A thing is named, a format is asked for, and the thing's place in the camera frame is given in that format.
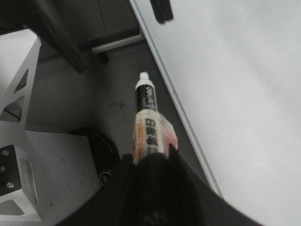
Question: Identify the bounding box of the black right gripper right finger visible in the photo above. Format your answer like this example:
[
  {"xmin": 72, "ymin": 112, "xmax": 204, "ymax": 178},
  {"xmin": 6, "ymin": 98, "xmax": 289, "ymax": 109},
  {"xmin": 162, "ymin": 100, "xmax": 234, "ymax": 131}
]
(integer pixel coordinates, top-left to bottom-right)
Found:
[{"xmin": 169, "ymin": 144, "xmax": 260, "ymax": 226}]

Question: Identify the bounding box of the white whiteboard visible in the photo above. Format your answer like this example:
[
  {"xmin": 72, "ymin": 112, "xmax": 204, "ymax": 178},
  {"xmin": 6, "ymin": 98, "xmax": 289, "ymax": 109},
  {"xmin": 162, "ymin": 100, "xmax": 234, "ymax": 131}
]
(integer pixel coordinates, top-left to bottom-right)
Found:
[{"xmin": 131, "ymin": 0, "xmax": 301, "ymax": 226}]

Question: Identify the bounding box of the black base wheel cover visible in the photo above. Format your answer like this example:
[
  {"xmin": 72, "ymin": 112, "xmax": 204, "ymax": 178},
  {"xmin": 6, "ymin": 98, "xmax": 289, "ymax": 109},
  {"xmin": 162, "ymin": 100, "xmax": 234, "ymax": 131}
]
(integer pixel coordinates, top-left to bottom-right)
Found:
[{"xmin": 68, "ymin": 127, "xmax": 120, "ymax": 187}]

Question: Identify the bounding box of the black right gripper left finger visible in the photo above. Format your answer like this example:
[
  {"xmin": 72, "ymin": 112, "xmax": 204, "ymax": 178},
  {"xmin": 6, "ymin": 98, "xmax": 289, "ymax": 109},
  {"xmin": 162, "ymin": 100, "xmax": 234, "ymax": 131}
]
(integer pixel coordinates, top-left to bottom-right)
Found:
[{"xmin": 58, "ymin": 153, "xmax": 169, "ymax": 226}]

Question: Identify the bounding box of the white whiteboard stand foot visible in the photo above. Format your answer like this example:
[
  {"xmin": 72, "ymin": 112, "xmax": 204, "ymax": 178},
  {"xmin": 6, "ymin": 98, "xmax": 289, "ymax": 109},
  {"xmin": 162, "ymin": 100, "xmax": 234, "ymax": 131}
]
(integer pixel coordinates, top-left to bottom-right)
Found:
[{"xmin": 92, "ymin": 33, "xmax": 145, "ymax": 64}]

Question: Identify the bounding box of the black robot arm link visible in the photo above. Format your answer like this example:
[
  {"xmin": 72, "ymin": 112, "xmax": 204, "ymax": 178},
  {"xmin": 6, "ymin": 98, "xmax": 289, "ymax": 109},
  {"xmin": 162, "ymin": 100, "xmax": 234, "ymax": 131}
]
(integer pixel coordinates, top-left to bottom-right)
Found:
[{"xmin": 25, "ymin": 0, "xmax": 87, "ymax": 73}]

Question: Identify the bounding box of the black white whiteboard marker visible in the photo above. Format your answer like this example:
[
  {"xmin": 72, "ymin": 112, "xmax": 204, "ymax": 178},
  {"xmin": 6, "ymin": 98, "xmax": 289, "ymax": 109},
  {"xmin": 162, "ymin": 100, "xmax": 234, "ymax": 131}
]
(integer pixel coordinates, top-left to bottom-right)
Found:
[{"xmin": 132, "ymin": 72, "xmax": 178, "ymax": 165}]

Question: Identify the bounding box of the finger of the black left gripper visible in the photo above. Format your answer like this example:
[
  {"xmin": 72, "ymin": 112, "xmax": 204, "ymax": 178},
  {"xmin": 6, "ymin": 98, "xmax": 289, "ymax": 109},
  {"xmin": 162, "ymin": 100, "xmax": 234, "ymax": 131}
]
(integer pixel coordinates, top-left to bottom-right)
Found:
[{"xmin": 150, "ymin": 0, "xmax": 174, "ymax": 24}]

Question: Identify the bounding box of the white metal robot base frame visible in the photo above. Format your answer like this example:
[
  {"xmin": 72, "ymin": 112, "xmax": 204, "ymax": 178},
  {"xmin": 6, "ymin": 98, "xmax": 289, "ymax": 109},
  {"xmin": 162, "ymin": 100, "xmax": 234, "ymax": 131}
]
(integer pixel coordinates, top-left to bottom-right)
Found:
[{"xmin": 0, "ymin": 29, "xmax": 100, "ymax": 222}]

